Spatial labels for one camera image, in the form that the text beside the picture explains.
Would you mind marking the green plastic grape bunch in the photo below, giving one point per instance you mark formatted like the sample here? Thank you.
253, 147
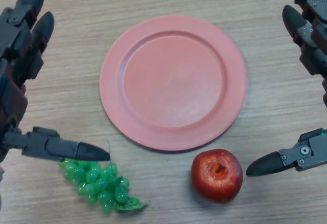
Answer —
96, 183

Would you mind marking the red apple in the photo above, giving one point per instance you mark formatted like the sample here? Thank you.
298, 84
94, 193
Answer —
216, 183

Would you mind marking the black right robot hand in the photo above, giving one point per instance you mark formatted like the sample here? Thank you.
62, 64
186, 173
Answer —
314, 43

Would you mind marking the pink round plate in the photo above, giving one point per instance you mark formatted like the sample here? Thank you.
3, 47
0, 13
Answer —
173, 81

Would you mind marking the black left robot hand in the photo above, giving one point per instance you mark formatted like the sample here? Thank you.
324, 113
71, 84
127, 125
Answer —
12, 55

